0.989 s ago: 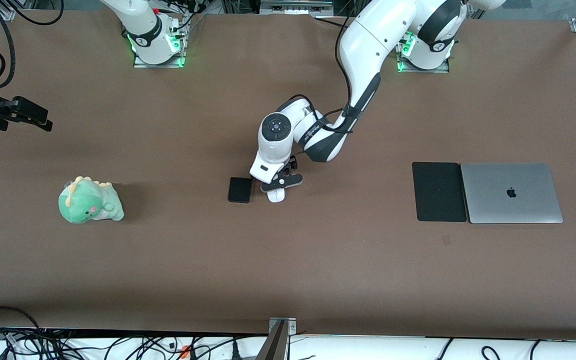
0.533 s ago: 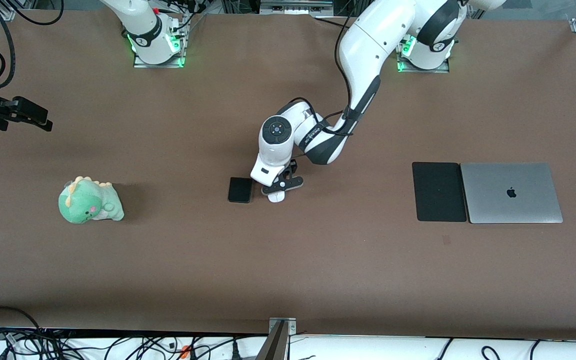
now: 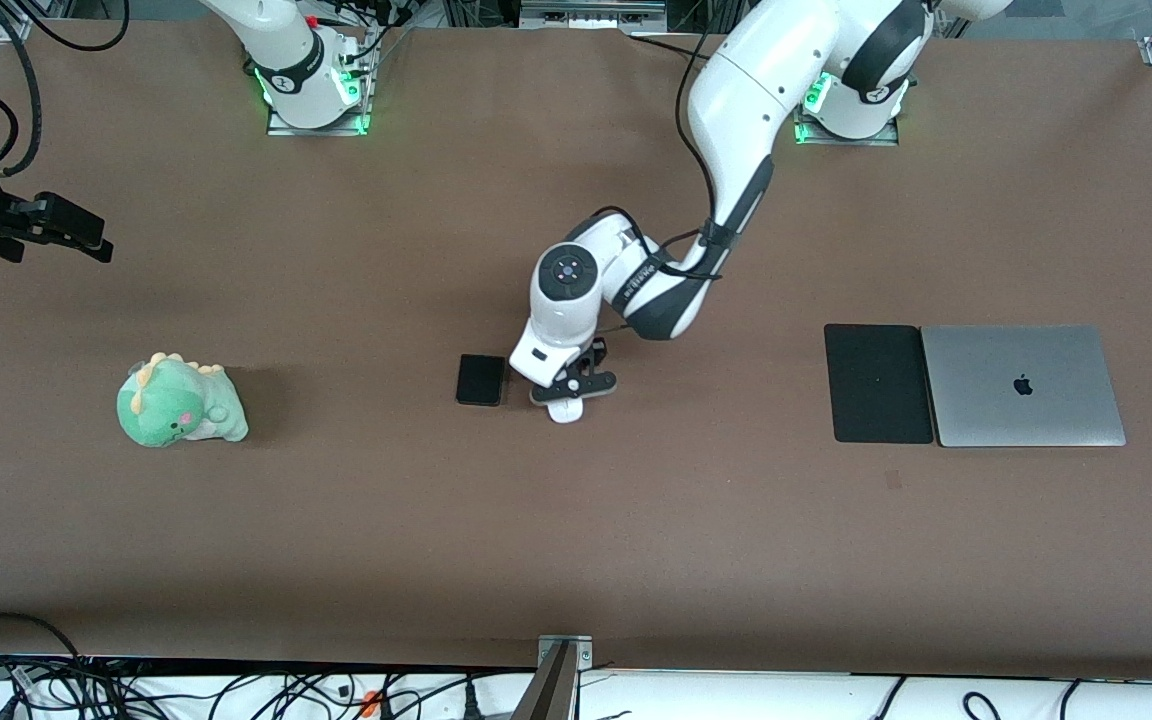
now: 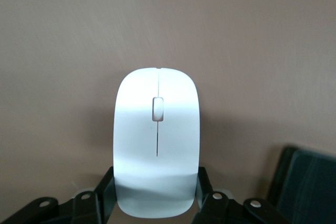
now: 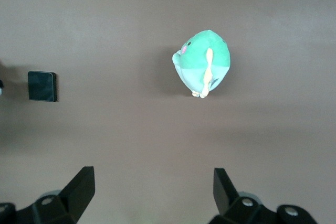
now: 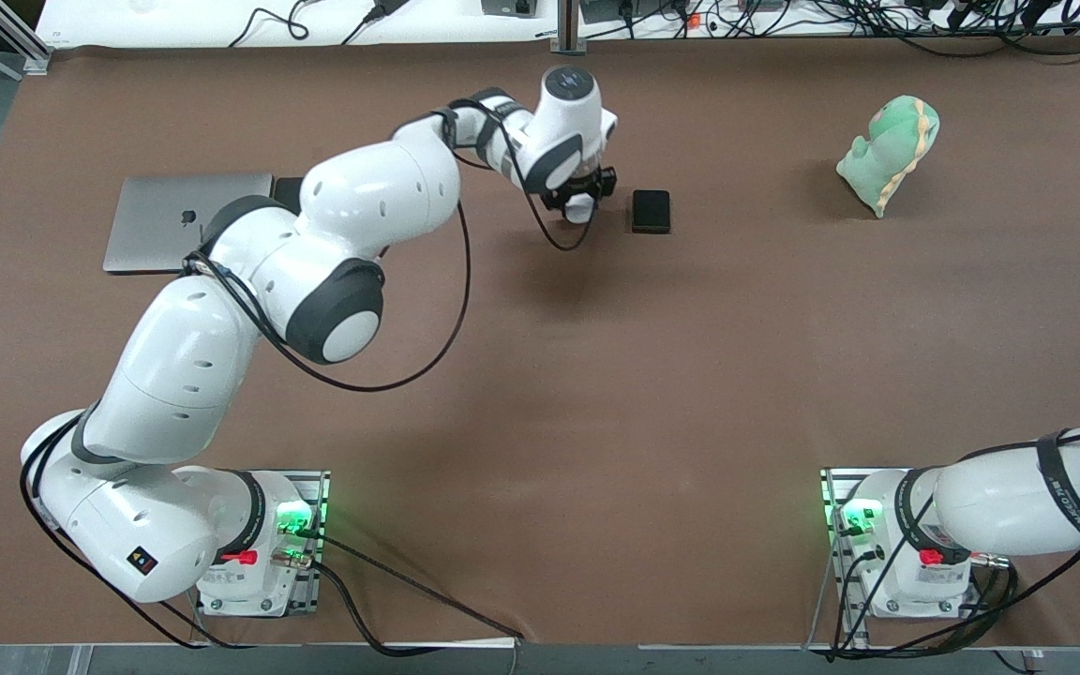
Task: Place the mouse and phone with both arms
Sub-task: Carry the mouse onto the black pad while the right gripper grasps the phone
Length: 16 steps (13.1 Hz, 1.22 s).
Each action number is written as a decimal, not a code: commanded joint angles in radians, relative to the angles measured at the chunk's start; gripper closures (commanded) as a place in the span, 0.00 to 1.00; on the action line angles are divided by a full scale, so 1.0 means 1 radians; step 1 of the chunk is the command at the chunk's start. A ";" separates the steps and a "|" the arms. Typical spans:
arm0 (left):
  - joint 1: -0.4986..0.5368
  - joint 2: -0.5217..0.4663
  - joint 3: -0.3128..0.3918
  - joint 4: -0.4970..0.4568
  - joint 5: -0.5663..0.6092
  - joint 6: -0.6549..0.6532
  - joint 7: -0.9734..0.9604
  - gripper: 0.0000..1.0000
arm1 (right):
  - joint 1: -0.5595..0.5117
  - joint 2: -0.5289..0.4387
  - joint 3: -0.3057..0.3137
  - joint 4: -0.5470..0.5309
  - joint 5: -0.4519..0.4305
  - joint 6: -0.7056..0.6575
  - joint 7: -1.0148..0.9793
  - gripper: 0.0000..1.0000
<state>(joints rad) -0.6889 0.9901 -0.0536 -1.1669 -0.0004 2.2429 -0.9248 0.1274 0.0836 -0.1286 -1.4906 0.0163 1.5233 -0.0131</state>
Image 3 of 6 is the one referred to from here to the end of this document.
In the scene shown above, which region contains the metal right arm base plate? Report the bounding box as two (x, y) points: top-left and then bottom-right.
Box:
(266, 28), (374, 137)

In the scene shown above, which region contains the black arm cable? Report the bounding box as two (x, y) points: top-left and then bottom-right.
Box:
(0, 0), (127, 181)
(588, 30), (739, 283)

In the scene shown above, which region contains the silver closed laptop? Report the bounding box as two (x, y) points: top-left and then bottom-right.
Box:
(921, 324), (1127, 448)

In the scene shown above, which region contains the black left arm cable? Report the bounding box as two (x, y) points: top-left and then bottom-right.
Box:
(588, 30), (739, 283)

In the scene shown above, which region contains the black base cable bundle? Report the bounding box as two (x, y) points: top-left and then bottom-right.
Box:
(321, 0), (415, 63)

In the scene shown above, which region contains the grey equipment box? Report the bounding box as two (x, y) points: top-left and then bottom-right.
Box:
(519, 0), (669, 31)

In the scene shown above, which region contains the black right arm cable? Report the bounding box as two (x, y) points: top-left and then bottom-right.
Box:
(0, 0), (127, 181)

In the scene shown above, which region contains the aluminium frame post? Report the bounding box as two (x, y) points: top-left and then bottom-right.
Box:
(512, 635), (594, 720)

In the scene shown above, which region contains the black mouse pad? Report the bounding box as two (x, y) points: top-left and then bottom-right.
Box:
(824, 323), (935, 444)

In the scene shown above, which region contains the black looped floor cable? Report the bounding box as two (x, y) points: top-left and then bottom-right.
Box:
(0, 612), (89, 667)

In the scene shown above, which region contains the green dinosaur plush toy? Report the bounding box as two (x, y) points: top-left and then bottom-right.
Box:
(116, 351), (250, 448)

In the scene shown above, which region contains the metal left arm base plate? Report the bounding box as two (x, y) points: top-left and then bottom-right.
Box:
(793, 70), (902, 148)

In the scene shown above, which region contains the long black table cable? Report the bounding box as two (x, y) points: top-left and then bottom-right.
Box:
(626, 33), (709, 63)

